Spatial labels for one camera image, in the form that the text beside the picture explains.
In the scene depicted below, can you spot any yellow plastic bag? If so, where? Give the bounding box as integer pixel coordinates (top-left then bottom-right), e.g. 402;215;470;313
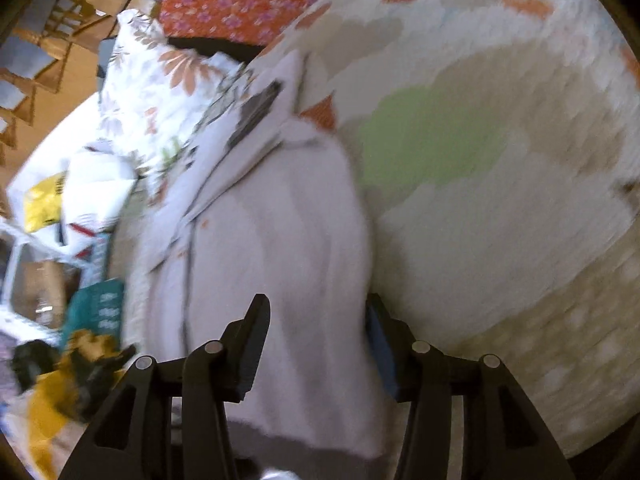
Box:
24;172;68;233

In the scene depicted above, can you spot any white small garment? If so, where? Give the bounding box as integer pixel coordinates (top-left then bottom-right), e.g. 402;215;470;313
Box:
122;50;388;461

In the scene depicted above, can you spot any wooden chair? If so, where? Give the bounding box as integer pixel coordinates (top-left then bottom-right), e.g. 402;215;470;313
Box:
0;0;176;161

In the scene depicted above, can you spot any white shelf rack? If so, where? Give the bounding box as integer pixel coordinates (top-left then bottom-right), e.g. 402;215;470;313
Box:
0;220;108;341

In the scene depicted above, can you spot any white floral pillow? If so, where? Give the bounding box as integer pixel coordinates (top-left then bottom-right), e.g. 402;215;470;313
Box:
97;9;246;171

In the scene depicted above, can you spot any teal printed box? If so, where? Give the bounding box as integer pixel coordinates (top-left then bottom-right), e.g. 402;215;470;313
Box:
60;280;126;351

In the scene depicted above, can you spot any white plastic bag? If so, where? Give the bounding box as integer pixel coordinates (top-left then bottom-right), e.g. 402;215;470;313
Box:
60;145;138;261

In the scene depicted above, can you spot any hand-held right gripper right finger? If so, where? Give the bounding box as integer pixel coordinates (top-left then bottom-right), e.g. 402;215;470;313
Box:
365;292;578;480

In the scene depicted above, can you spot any yellow and black cloth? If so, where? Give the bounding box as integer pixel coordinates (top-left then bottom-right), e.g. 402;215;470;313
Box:
12;330;136;478

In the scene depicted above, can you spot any orange floral blanket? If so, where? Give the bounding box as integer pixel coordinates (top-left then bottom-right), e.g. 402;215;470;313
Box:
159;0;576;46

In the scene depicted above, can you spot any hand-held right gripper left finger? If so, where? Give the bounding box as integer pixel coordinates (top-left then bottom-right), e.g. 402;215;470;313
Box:
58;293;272;480

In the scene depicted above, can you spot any pastel patterned bed sheet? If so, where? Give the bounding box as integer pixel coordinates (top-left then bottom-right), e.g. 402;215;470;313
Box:
245;0;640;461

